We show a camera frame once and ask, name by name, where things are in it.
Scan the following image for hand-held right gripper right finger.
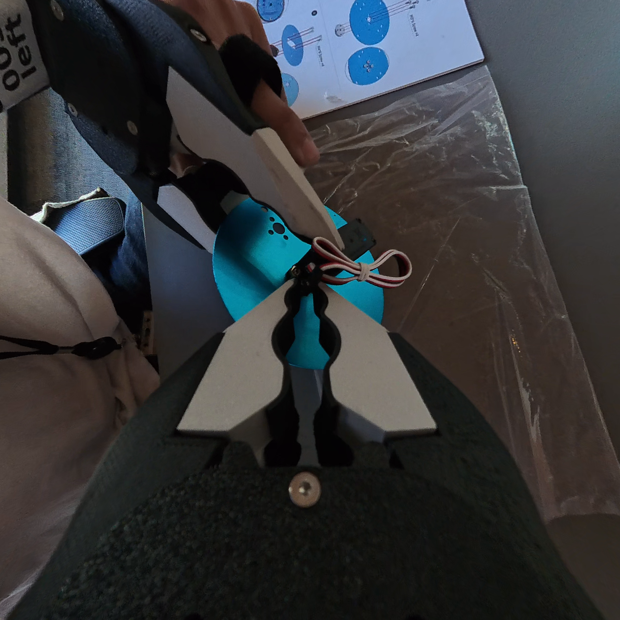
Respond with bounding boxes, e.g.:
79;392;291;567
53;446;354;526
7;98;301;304
312;281;439;445

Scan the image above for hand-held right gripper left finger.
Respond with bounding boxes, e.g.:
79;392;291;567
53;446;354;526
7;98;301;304
177;280;303;435

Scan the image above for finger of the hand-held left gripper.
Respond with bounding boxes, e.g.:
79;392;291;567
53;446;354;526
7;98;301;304
166;67;346;252
157;183;220;253

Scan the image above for blue round metal plate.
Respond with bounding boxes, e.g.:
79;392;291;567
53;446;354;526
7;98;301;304
212;198;387;370

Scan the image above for black servo motor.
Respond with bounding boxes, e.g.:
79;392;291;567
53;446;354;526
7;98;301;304
290;217;379;297

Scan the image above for dark grey desk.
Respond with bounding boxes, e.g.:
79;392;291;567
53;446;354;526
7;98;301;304
143;0;620;620

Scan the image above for person's left hand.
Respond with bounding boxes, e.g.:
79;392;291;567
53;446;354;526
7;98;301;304
160;0;320;168

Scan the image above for person's blue jeans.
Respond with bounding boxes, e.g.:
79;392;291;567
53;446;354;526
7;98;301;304
7;87;152;321

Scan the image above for clear plastic bag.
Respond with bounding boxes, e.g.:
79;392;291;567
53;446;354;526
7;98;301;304
300;65;620;525

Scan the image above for white instruction sheet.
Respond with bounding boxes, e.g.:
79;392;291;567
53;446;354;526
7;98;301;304
242;0;485;121

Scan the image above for red white black servo cable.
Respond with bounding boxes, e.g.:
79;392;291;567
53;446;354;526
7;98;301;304
310;236;413;291

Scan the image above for black lanyard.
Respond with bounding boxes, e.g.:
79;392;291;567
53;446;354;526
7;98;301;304
0;334;123;362

